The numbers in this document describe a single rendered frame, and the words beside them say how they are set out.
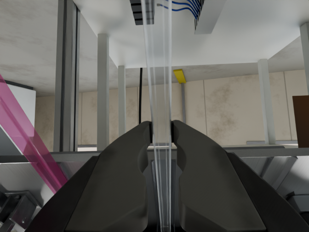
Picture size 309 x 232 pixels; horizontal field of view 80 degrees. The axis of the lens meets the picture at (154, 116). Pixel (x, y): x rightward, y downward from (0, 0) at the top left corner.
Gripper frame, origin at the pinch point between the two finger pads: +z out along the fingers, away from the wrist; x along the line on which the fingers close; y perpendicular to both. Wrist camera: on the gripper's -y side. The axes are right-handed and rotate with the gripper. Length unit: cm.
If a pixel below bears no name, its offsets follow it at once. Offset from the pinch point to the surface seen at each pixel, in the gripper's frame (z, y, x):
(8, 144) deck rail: 6.9, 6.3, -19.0
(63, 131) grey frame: 24.7, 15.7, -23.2
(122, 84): 71, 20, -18
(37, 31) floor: 165, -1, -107
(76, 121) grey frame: 27.5, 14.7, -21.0
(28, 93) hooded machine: 282, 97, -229
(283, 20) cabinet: 52, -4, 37
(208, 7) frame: 38.3, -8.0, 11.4
